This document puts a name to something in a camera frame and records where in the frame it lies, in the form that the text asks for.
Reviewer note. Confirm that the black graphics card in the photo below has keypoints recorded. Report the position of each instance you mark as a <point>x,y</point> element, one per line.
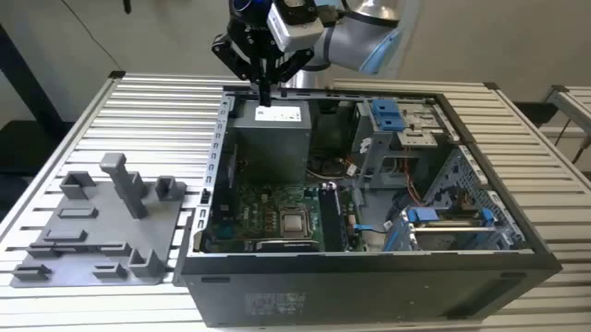
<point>285,245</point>

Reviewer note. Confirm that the black table corner cap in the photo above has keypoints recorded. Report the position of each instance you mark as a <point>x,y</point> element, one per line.
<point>116,73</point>
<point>560,88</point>
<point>492,85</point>

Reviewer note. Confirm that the aluminium side table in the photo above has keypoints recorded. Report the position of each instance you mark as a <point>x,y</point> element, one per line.
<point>572,103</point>

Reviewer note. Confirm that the hard disk in blue carrier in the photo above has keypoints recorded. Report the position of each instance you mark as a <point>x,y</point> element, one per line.
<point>421,214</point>

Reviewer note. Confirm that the blue drive latch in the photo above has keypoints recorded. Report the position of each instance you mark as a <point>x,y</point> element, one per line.
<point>385,114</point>

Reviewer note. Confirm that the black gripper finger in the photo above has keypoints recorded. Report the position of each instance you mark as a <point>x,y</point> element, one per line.
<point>290,69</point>
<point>232,58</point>

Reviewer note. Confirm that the silver CPU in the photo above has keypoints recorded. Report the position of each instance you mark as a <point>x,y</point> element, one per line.
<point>294,224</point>

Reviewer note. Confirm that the green motherboard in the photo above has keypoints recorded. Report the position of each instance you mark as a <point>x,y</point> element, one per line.
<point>258,211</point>

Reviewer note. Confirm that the black open PC case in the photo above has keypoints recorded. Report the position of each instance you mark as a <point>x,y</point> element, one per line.
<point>369,294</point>

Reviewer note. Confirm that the grey power supply unit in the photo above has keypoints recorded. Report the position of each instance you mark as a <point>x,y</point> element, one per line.
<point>266,148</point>

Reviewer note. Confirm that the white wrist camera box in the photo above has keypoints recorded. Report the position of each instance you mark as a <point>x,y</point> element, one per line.
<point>294,31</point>

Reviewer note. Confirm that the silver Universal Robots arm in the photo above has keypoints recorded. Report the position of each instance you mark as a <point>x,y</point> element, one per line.
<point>354,38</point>

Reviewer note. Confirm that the black hanging object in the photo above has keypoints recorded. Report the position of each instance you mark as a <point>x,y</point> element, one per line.
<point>126,6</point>

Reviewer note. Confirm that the grey parts rack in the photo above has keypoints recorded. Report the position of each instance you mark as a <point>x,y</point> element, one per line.
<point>92,221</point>

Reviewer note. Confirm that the grey metal drive cage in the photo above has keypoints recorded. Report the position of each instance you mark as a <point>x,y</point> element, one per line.
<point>414,138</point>

